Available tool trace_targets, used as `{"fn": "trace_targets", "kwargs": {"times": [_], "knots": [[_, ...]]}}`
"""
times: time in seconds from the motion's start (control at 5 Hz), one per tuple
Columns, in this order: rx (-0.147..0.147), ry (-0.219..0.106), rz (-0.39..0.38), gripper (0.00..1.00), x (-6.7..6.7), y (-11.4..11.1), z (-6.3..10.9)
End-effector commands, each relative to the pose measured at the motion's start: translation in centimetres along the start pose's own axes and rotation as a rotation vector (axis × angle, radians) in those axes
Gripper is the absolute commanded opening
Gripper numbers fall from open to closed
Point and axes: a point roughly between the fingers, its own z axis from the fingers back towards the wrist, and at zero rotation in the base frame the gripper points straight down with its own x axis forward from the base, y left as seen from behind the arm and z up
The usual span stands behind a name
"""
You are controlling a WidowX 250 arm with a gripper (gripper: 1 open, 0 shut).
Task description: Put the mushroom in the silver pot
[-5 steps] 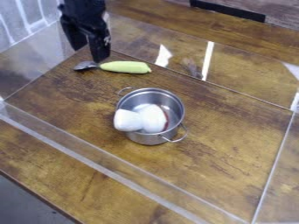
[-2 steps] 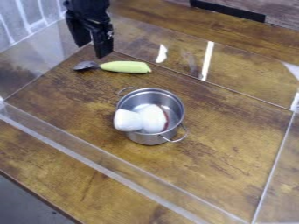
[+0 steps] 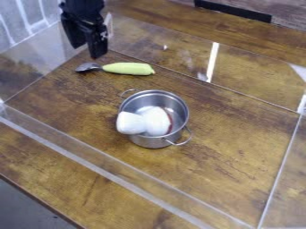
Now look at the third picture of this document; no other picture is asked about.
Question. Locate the black bar in background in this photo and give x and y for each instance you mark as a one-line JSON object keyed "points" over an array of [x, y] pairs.
{"points": [[256, 16]]}

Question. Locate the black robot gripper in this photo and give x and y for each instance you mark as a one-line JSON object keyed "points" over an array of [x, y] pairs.
{"points": [[84, 11]]}

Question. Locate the silver metal pot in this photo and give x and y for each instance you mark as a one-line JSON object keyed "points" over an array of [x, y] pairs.
{"points": [[175, 106]]}

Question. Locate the yellow handled metal spoon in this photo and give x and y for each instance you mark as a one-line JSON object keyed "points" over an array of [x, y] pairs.
{"points": [[120, 68]]}

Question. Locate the white and red plush mushroom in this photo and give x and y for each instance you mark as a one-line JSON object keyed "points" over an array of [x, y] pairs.
{"points": [[152, 122]]}

